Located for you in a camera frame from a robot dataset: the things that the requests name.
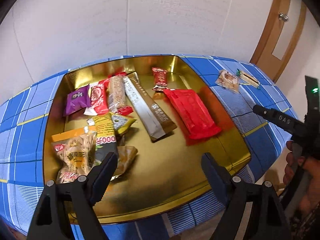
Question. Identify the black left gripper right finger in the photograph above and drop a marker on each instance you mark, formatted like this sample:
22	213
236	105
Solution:
267	219

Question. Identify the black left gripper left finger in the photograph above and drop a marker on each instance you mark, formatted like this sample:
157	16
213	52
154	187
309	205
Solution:
51	220

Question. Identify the orange peanut snack bag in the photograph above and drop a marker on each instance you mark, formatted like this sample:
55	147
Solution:
75	149

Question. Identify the green-edged cracker packet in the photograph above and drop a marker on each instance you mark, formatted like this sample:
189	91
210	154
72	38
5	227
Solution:
247	79

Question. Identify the beige pastry packet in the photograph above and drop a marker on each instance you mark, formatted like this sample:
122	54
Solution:
228	81

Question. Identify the red snack packet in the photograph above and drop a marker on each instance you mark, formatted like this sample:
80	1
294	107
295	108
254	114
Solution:
193	113

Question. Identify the yellow green snack pouch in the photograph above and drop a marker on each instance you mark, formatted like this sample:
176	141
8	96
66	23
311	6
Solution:
108	128

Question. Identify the purple snack packet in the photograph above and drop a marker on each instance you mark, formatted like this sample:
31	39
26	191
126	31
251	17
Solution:
77	100

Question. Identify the red white wafer packet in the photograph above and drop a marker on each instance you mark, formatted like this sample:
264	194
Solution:
98	98

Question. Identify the sesame bar red ends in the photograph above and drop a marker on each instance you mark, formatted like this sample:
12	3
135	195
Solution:
116	95

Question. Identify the long brown white snack bar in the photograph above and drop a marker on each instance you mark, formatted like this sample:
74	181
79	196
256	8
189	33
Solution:
156	122

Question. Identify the small red candy packet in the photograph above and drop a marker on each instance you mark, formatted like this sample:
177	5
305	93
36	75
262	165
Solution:
160	79

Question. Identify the person right hand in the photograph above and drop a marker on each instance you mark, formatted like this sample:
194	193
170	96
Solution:
311	198

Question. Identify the wooden door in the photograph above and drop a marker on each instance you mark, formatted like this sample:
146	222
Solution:
279	39

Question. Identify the blue plaid tablecloth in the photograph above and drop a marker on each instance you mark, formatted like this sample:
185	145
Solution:
23	126

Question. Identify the metal door knob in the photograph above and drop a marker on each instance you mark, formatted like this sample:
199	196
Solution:
283	17

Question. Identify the gold tin tray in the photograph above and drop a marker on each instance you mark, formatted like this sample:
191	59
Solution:
166	173

